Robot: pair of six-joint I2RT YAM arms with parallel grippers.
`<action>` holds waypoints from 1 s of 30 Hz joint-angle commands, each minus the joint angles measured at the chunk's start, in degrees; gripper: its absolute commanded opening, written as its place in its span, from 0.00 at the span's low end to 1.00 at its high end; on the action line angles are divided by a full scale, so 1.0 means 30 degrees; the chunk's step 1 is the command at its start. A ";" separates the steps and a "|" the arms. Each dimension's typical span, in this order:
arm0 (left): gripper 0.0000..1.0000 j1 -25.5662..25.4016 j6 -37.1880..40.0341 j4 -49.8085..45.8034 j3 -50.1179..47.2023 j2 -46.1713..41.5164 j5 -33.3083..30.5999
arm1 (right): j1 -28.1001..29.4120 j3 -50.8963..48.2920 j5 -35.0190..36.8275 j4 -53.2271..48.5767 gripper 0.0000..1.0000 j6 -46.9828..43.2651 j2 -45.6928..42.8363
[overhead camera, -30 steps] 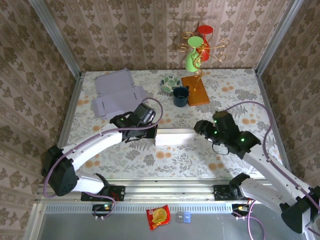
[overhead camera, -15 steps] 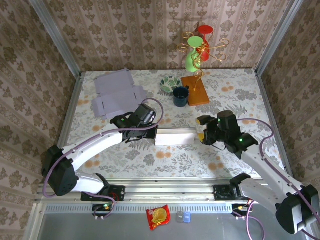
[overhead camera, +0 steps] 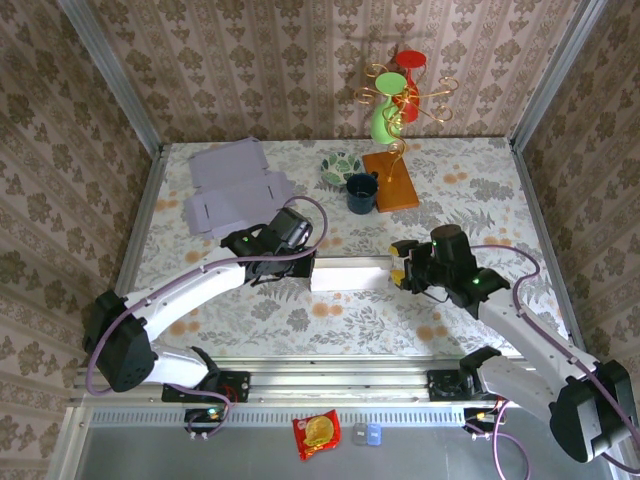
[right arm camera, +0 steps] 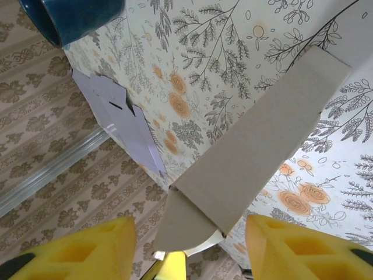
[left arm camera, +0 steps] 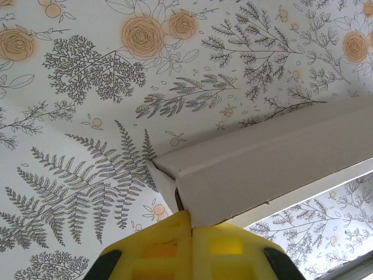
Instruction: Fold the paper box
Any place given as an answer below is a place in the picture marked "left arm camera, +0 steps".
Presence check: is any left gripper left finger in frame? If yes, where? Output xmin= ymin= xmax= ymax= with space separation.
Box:
xmin=87 ymin=209 xmax=195 ymax=280

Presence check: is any white paper box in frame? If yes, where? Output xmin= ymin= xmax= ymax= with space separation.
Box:
xmin=145 ymin=96 xmax=373 ymax=231

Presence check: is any floral tablecloth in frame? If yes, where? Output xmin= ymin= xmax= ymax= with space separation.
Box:
xmin=0 ymin=0 xmax=373 ymax=280

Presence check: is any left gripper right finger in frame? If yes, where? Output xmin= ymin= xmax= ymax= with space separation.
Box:
xmin=192 ymin=222 xmax=305 ymax=280

